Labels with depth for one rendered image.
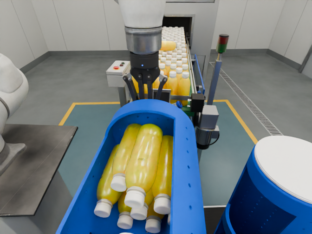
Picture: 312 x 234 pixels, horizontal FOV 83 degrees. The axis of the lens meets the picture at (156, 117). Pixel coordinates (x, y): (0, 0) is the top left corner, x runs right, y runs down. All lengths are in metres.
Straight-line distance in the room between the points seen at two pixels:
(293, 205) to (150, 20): 0.62
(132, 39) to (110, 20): 4.66
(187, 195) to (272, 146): 0.48
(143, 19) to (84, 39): 4.95
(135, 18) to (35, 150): 0.58
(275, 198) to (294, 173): 0.10
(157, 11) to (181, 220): 0.40
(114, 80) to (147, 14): 0.74
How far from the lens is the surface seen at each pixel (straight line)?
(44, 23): 5.63
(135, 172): 0.39
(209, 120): 1.18
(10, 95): 0.78
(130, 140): 0.50
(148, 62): 0.46
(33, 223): 0.82
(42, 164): 0.72
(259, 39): 5.91
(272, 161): 0.70
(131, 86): 0.52
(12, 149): 0.79
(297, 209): 0.68
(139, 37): 0.44
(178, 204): 0.32
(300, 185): 0.68
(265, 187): 0.68
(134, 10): 0.42
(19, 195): 0.68
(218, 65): 1.32
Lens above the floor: 1.49
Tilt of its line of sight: 36 degrees down
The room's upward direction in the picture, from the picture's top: straight up
